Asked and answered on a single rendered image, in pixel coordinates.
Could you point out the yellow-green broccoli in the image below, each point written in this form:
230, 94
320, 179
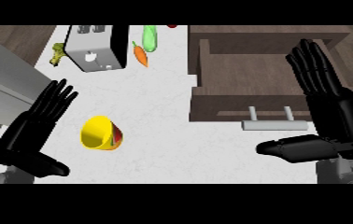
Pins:
58, 54

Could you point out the brown wooden drawer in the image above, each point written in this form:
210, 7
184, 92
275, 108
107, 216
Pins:
250, 78

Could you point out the orange carrot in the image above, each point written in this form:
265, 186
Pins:
141, 55

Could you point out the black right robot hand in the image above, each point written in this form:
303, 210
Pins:
324, 109

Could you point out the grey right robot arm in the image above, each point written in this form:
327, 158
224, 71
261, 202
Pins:
334, 171

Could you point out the silver toaster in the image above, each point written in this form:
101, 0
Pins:
94, 46

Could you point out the grey appliance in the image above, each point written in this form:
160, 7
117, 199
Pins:
18, 86

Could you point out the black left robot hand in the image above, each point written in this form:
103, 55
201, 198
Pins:
32, 125

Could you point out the brown wooden cabinet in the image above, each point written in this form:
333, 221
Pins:
271, 33

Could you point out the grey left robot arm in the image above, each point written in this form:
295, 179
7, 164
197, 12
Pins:
17, 174

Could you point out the red round object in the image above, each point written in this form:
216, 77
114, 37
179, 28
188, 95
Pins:
172, 25

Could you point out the green cucumber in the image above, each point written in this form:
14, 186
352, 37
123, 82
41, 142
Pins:
150, 38

